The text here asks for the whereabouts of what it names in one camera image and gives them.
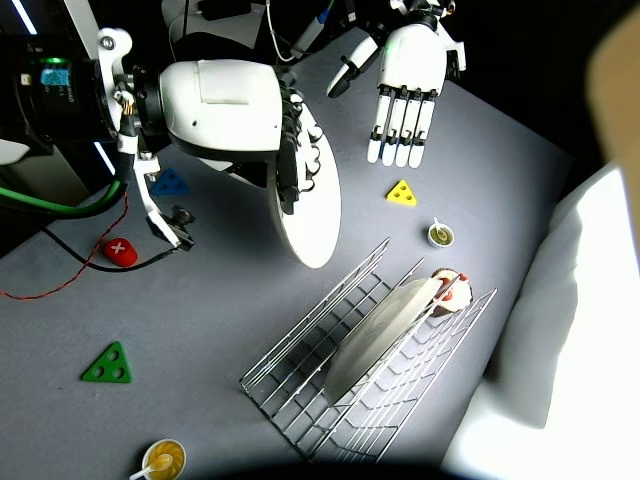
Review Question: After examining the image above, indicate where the white light strip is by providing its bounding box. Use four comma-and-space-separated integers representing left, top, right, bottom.
9, 0, 117, 176

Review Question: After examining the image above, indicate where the tan blurred object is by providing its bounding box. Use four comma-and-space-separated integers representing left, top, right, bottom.
585, 7, 640, 211

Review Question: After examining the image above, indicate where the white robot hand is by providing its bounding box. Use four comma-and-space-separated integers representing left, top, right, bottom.
326, 22, 449, 169
158, 58, 324, 217

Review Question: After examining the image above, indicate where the small white bowl green filling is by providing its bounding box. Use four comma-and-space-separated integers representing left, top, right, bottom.
427, 223, 455, 249

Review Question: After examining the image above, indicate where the green triangle block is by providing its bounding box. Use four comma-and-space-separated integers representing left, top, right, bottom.
81, 341, 133, 385

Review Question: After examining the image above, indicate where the black cable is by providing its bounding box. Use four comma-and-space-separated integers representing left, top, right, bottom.
42, 227, 177, 274

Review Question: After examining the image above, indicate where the thin red cable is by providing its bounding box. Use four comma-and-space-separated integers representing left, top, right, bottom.
0, 192, 130, 302

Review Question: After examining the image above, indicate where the blue triangle block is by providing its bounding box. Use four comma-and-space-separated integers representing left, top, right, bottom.
150, 168, 191, 197

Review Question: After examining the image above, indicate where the white bowl yellow filling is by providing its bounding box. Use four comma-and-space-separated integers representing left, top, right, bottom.
141, 438, 187, 480

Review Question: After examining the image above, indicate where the wire dish rack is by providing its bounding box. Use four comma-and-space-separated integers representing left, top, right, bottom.
239, 237, 499, 464

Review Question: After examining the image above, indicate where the toy cupcake with strawberries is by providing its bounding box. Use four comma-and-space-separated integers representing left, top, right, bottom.
429, 268, 474, 319

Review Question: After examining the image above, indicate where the large white blurred object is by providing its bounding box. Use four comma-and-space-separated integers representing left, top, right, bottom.
442, 162, 640, 480

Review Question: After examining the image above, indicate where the red cylinder with white cross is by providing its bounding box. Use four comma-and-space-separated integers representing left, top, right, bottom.
103, 237, 139, 268

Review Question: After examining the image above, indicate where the green cable with blue plug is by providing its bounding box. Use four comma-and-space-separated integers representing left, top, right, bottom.
312, 0, 336, 26

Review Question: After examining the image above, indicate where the white plastic spoon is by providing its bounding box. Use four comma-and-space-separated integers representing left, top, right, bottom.
128, 453, 174, 480

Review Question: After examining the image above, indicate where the yellow triangle block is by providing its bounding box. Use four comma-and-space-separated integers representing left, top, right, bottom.
385, 179, 419, 207

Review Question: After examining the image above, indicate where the white frame post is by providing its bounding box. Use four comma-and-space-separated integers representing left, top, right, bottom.
62, 0, 104, 60

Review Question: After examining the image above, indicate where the white cable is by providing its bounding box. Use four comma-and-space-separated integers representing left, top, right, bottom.
264, 0, 302, 64

